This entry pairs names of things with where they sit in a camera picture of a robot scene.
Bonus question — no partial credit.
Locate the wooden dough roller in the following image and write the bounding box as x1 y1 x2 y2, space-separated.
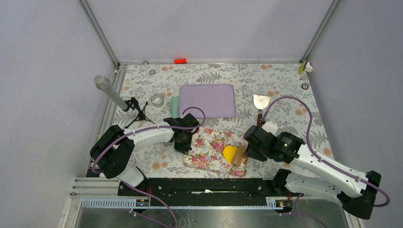
231 145 248 166

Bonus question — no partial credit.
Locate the floral rectangular tray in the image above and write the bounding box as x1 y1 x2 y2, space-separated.
183 128 248 177

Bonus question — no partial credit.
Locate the yellow dough piece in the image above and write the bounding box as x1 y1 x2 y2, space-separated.
222 145 238 163

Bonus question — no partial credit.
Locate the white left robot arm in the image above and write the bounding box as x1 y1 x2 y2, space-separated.
90 114 202 195

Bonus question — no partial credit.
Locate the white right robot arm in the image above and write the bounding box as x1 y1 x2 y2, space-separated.
243 125 381 220

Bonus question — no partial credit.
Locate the purple plastic tray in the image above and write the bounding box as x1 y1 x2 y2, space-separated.
178 84 236 118

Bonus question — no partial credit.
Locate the floral tablecloth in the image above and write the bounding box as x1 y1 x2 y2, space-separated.
114 64 333 178

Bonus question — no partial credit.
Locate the black mini tripod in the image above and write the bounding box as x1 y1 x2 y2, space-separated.
124 97 154 129

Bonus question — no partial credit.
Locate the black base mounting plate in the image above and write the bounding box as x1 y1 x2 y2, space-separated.
117 178 298 207

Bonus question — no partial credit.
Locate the red block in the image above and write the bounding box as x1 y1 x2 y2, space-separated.
174 58 187 64

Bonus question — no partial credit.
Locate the white yellow corner clip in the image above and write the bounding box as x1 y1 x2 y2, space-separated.
298 60 313 75

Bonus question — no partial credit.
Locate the silver microphone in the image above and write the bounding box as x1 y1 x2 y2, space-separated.
94 75 129 112

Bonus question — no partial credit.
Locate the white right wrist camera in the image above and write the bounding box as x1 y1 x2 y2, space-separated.
262 121 278 134

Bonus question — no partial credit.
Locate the teal handled tool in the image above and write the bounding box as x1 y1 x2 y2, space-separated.
170 96 180 118

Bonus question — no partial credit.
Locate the metal spatula wooden handle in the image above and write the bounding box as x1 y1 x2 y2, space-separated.
253 94 271 126

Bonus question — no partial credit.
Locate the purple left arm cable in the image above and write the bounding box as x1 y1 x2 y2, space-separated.
91 107 207 228

